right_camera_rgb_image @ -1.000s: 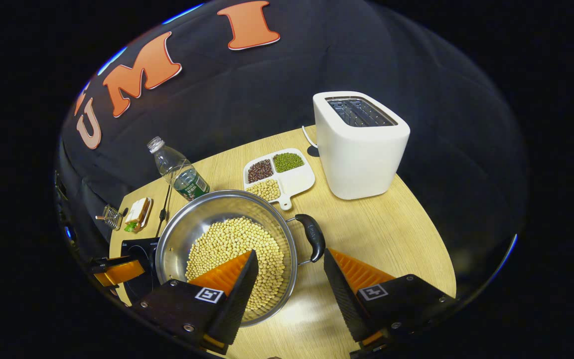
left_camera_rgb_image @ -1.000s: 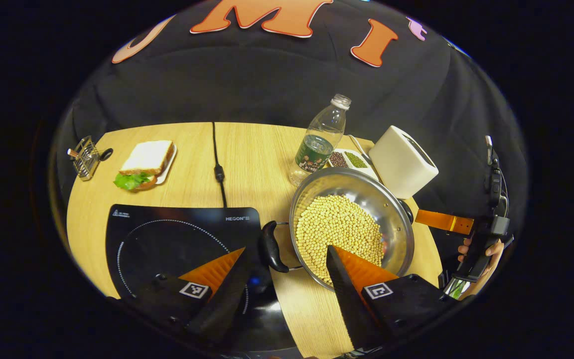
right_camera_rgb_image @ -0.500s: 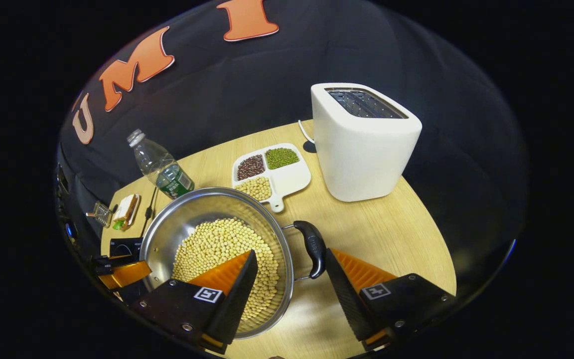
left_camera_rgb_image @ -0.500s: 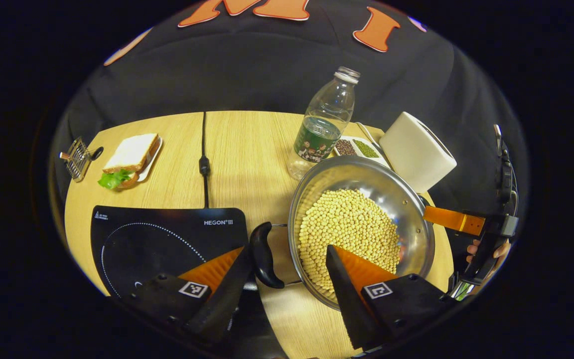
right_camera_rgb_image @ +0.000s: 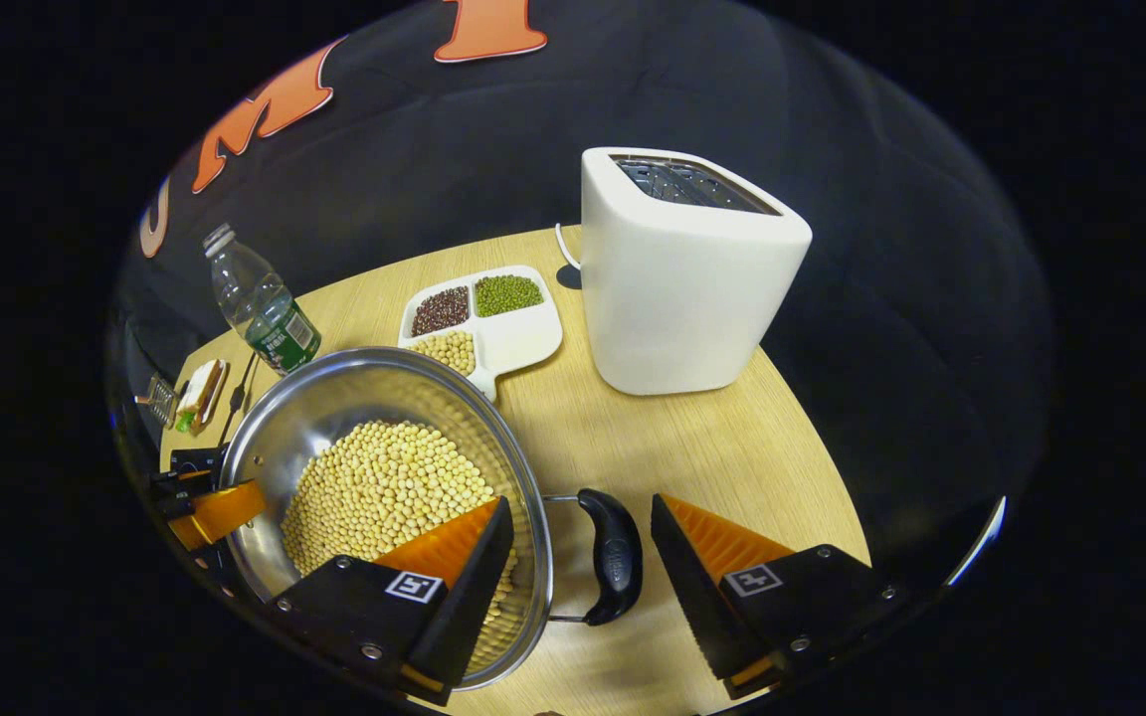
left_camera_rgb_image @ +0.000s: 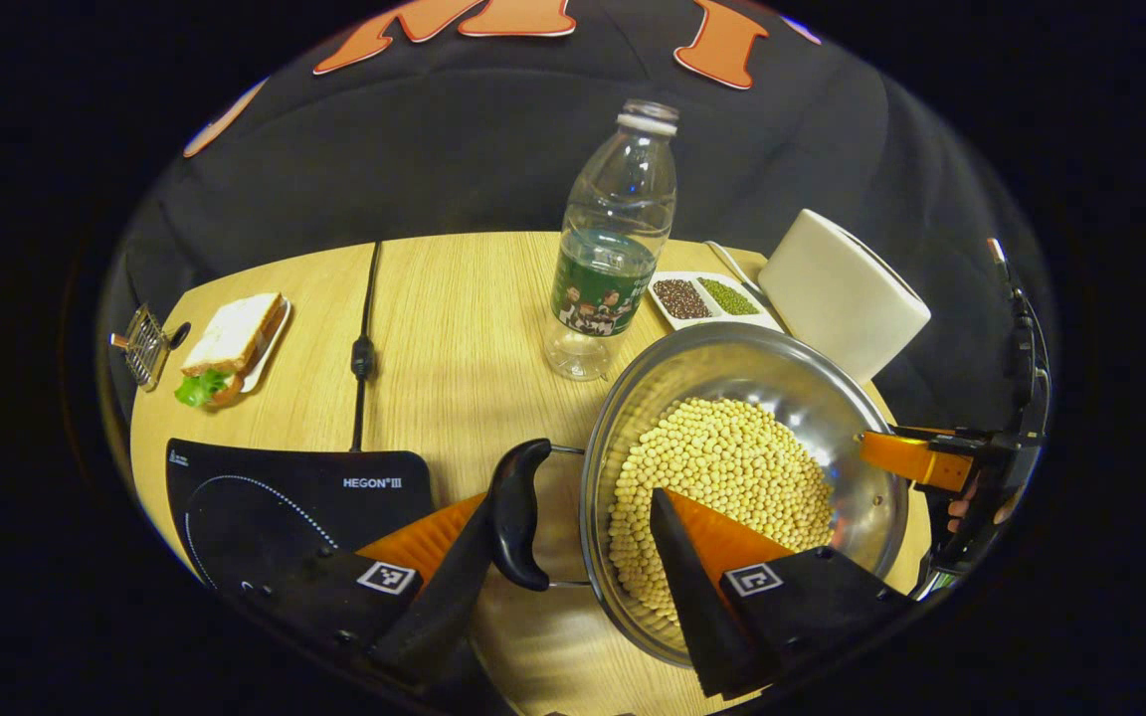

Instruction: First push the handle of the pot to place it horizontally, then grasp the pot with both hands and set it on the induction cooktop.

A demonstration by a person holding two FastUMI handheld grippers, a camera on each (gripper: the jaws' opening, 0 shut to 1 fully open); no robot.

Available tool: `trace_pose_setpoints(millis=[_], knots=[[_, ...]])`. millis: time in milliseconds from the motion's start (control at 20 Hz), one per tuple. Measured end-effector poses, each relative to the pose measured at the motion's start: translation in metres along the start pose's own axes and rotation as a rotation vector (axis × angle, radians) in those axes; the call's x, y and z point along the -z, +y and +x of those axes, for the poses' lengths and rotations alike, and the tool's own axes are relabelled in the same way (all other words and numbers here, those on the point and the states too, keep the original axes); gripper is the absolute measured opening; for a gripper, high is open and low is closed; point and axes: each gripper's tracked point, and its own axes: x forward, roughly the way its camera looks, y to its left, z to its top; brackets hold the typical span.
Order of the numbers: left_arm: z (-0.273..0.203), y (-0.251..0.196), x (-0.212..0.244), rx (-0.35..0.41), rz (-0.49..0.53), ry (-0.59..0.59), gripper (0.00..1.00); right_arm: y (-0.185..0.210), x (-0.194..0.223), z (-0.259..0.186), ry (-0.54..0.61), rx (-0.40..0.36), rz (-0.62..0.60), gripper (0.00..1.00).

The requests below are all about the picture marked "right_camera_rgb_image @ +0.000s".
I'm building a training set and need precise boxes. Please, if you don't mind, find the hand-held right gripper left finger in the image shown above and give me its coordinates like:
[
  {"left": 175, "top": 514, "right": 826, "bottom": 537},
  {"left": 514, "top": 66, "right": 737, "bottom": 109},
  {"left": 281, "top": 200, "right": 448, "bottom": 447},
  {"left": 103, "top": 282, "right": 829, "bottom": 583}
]
[{"left": 270, "top": 495, "right": 516, "bottom": 707}]

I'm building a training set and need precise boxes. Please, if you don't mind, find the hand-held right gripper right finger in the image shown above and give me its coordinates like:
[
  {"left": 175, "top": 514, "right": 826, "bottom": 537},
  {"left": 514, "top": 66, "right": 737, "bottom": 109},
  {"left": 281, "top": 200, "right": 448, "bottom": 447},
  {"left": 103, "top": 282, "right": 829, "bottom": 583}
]
[{"left": 650, "top": 493, "right": 902, "bottom": 700}]

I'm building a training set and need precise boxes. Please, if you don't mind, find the black induction cooktop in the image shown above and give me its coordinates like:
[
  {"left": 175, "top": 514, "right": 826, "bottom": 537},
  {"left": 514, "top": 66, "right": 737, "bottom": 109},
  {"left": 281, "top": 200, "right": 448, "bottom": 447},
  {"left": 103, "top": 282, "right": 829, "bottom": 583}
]
[{"left": 150, "top": 446, "right": 271, "bottom": 603}]

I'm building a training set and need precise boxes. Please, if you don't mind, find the pile of soybeans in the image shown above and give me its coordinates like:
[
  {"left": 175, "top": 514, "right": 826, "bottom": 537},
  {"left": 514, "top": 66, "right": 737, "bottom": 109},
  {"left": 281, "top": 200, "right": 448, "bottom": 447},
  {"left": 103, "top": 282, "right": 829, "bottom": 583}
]
[{"left": 280, "top": 420, "right": 522, "bottom": 647}]

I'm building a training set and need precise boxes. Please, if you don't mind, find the steel pot with black handles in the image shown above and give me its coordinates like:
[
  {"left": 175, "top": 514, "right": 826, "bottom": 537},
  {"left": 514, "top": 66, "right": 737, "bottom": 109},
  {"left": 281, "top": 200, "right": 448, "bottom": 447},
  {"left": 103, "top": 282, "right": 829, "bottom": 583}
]
[{"left": 218, "top": 346, "right": 646, "bottom": 692}]

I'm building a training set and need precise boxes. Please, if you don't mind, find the sandwich with lettuce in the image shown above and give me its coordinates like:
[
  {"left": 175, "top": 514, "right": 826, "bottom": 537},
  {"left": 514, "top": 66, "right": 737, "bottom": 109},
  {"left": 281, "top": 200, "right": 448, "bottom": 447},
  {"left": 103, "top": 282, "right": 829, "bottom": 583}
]
[{"left": 173, "top": 359, "right": 229, "bottom": 436}]

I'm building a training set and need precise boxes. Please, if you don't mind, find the clear plastic water bottle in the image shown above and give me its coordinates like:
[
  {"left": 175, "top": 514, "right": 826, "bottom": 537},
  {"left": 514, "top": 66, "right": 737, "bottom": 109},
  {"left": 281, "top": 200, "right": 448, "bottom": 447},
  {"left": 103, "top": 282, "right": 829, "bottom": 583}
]
[{"left": 202, "top": 223, "right": 322, "bottom": 377}]

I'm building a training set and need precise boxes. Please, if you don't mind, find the white divided bean dish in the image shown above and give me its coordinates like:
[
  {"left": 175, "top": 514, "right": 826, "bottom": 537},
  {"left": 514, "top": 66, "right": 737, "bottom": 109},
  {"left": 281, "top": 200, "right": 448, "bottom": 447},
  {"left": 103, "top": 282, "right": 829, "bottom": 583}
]
[{"left": 397, "top": 265, "right": 564, "bottom": 403}]

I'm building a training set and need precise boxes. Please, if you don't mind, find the white toaster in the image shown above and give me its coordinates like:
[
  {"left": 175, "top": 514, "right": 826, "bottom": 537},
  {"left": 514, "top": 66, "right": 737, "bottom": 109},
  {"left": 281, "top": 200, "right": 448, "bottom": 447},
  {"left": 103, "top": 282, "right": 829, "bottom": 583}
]
[{"left": 580, "top": 147, "right": 814, "bottom": 397}]

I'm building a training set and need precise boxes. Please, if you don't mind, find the black backdrop cloth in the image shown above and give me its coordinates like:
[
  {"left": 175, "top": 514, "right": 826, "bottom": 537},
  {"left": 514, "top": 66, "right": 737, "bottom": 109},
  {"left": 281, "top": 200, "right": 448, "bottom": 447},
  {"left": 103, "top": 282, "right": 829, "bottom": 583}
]
[{"left": 105, "top": 0, "right": 1056, "bottom": 598}]

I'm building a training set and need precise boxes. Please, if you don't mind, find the black power cable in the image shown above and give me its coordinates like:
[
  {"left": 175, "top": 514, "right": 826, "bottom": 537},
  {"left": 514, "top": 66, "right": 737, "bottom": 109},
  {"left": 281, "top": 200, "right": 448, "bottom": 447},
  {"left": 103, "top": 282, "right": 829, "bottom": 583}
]
[{"left": 218, "top": 350, "right": 258, "bottom": 448}]

